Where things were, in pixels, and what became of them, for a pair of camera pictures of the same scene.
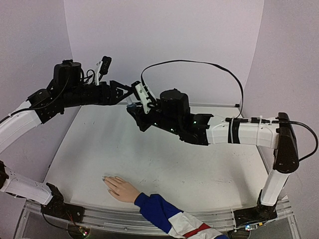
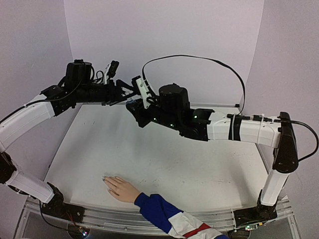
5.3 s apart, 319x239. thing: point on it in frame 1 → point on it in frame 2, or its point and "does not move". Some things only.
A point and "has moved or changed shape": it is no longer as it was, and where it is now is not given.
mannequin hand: x=120 y=188 does not move
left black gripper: x=114 y=98 does not move
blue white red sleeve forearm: x=178 y=224 does not move
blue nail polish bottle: x=131 y=108 has moved or changed shape
